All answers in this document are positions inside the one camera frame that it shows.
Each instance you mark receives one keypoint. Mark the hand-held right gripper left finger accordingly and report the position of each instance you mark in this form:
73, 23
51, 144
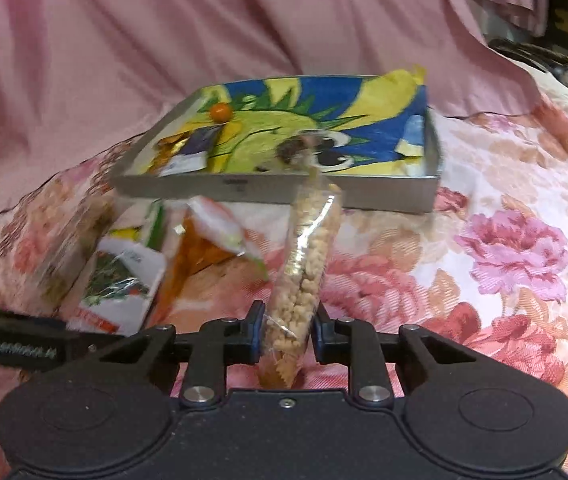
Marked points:
255, 332

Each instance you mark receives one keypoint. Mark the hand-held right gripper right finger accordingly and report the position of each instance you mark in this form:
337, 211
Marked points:
322, 335

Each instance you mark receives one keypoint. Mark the yellow red-label snack packet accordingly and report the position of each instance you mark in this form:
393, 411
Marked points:
189, 260

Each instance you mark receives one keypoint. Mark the vegetable picture snack packet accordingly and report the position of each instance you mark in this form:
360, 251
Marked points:
124, 280

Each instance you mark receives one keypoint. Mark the grey box tray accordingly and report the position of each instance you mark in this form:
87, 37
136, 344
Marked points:
363, 192

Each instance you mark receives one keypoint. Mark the dark purple snack packet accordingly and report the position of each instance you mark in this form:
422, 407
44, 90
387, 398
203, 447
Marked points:
291, 152

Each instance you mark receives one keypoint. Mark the blue snack packet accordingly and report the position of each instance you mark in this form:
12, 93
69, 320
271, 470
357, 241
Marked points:
199, 142

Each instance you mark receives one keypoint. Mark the gold snack packet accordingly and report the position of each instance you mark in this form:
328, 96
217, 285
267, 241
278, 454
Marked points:
174, 141

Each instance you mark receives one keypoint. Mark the small orange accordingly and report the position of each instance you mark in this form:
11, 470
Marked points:
221, 112

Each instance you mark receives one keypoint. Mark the floral blanket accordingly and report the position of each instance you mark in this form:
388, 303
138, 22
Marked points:
503, 260

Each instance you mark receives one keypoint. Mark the large pink curtain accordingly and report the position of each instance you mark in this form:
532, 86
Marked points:
114, 60

